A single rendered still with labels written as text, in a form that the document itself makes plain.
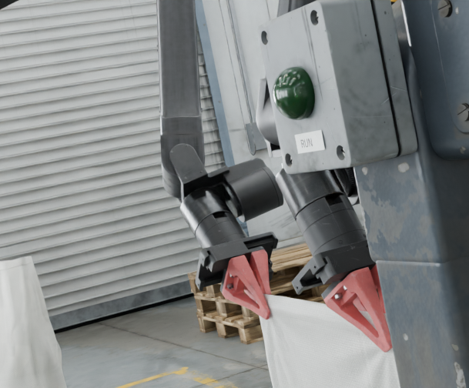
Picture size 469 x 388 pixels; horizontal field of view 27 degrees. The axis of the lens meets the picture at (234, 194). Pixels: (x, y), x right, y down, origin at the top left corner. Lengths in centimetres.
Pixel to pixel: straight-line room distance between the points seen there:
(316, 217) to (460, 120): 44
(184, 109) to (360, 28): 79
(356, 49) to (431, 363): 19
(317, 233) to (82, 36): 754
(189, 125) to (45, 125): 695
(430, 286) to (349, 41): 15
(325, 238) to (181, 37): 52
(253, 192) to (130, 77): 728
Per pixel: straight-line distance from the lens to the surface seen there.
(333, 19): 52
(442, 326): 56
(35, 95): 824
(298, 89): 53
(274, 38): 56
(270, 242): 120
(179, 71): 134
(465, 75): 51
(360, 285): 90
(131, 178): 842
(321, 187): 94
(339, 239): 92
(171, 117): 129
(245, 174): 127
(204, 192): 125
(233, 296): 119
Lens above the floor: 127
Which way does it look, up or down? 3 degrees down
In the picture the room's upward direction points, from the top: 11 degrees counter-clockwise
